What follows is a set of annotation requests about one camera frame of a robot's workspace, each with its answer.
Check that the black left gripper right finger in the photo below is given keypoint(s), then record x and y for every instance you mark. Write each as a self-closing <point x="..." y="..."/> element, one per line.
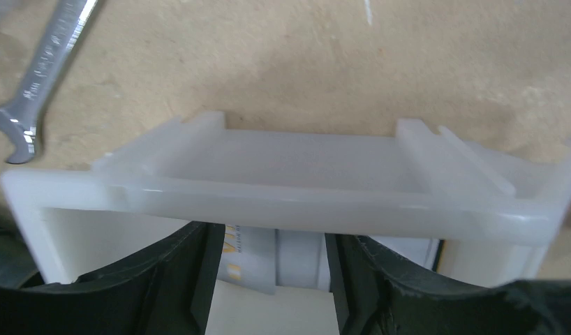
<point x="378" y="291"/>

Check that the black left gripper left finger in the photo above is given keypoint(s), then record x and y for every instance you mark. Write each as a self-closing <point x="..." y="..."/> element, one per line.
<point x="165" y="288"/>

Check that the white card with diamond print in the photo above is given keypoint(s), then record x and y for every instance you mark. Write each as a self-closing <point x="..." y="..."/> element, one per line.
<point x="248" y="258"/>

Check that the white plastic card box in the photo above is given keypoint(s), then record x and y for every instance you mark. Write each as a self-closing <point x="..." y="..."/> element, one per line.
<point x="473" y="214"/>

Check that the silver open-end wrench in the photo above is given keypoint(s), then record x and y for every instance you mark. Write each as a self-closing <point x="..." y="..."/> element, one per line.
<point x="21" y="115"/>

